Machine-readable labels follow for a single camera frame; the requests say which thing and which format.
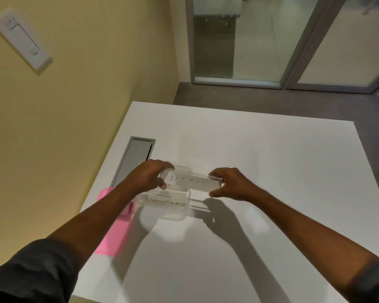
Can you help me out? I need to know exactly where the grey table cable tray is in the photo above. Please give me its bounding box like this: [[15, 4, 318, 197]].
[[110, 136, 156, 189]]

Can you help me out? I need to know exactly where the person's right hand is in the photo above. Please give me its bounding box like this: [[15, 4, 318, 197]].
[[208, 167, 257, 203]]

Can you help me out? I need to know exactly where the person's left forearm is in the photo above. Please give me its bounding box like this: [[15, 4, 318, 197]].
[[47, 181, 140, 250]]

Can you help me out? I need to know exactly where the white wall switch panel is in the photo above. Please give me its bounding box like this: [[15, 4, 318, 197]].
[[0, 8, 53, 73]]

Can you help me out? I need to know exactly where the glass door with grey frame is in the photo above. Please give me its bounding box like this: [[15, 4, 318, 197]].
[[286, 0, 379, 94], [185, 0, 330, 89]]

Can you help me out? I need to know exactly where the clear plastic container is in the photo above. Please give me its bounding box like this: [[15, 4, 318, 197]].
[[135, 165, 194, 221]]

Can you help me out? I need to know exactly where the person's right forearm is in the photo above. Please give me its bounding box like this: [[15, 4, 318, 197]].
[[250, 185, 379, 294]]

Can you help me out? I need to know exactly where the person's left hand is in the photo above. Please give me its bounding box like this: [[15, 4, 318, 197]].
[[130, 159, 176, 195]]

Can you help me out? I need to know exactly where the dark grey shirt sleeve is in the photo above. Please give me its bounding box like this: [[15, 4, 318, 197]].
[[344, 257, 379, 303], [0, 238, 83, 303]]

